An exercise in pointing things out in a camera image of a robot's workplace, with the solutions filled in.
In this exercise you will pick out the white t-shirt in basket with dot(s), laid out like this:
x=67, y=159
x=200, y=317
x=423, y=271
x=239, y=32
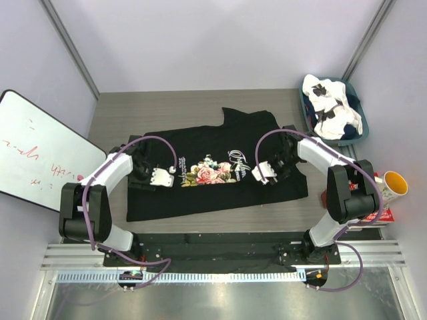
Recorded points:
x=330, y=110

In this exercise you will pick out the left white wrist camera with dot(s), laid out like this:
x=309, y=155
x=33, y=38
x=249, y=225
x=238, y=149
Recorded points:
x=162, y=177

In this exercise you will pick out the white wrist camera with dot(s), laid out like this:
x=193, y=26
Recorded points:
x=264, y=173
x=162, y=177

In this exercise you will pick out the black floral t-shirt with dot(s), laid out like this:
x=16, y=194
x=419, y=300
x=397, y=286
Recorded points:
x=214, y=168

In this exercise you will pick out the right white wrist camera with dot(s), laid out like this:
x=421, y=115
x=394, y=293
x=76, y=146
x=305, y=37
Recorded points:
x=264, y=173

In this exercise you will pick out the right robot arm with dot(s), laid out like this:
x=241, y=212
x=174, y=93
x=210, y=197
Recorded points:
x=351, y=193

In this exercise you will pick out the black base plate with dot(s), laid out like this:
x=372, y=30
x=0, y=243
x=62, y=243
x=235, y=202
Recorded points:
x=223, y=253

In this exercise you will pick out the blue laundry basket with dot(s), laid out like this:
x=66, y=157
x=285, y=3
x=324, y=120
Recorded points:
x=358, y=107

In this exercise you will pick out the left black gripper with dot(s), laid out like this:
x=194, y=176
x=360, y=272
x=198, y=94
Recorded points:
x=145, y=184

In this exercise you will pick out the floral mug yellow inside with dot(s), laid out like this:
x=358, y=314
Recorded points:
x=392, y=186

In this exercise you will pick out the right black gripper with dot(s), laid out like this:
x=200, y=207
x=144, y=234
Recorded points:
x=279, y=176

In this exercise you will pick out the whiteboard with red writing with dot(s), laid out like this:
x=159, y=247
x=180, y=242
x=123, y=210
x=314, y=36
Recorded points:
x=39, y=154

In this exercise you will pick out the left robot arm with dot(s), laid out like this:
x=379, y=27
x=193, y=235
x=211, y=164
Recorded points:
x=85, y=213

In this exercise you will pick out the aluminium rail frame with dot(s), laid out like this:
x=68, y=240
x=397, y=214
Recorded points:
x=229, y=276

